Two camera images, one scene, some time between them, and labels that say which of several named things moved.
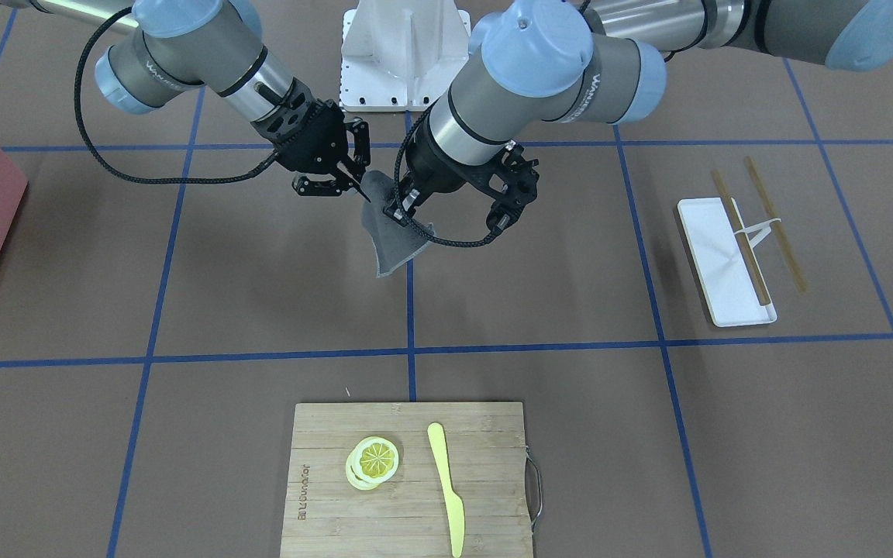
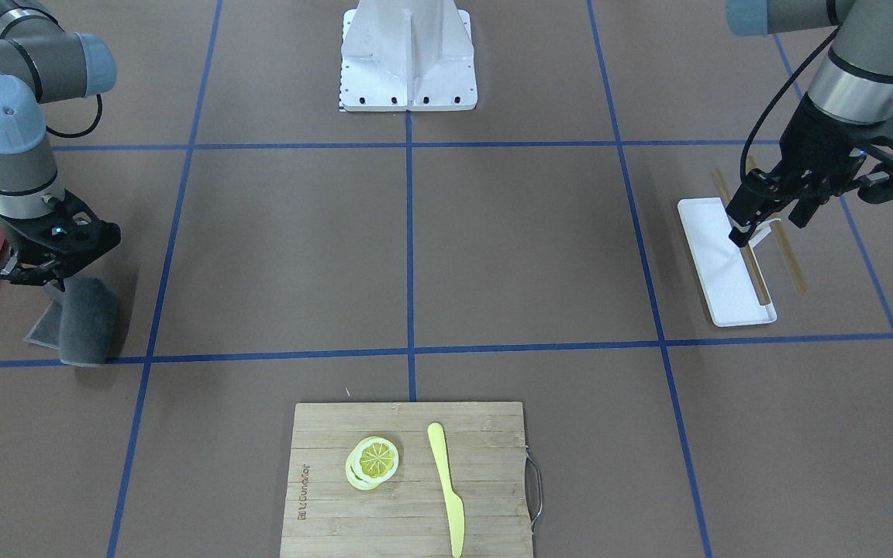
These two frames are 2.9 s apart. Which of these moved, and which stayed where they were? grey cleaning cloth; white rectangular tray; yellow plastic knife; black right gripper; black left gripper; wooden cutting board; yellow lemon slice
Moved: black right gripper; black left gripper; grey cleaning cloth
Stayed: yellow lemon slice; white rectangular tray; yellow plastic knife; wooden cutting board
